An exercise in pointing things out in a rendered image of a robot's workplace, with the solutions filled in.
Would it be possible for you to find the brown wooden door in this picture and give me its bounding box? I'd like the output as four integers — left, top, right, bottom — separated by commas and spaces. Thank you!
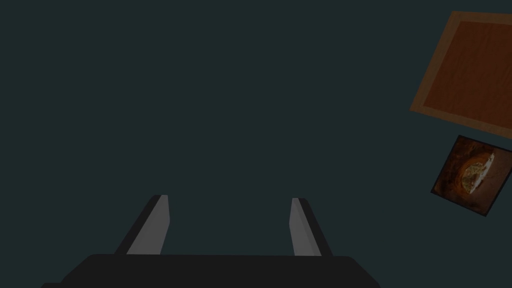
408, 10, 512, 140

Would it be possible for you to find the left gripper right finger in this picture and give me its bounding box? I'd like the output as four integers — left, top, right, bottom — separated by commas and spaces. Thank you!
288, 197, 334, 257

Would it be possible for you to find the framed orange picture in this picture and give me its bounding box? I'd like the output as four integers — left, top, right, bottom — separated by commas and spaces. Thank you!
430, 134, 512, 218

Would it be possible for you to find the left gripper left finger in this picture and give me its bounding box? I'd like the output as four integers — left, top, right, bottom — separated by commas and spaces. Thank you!
114, 194, 171, 256

